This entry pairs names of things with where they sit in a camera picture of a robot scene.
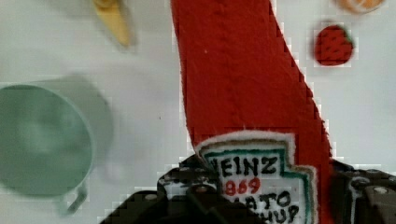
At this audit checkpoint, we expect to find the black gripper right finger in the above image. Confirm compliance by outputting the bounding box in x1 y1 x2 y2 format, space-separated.
330 160 396 224

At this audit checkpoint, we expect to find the green mug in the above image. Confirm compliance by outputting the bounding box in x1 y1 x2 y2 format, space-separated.
1 77 113 216

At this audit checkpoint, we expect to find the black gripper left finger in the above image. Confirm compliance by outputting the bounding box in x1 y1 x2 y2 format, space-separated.
157 156 224 224

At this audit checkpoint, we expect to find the plush orange slice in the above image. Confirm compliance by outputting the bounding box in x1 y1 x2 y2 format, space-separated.
334 0 386 14

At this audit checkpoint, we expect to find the dark red plush strawberry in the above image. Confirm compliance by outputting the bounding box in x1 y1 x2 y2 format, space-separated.
314 24 354 66

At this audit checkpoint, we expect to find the red plush ketchup bottle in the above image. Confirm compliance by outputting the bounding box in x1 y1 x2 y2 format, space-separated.
170 0 335 224

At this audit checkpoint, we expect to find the yellow plush banana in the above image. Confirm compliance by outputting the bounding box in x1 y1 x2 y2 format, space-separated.
92 0 130 47

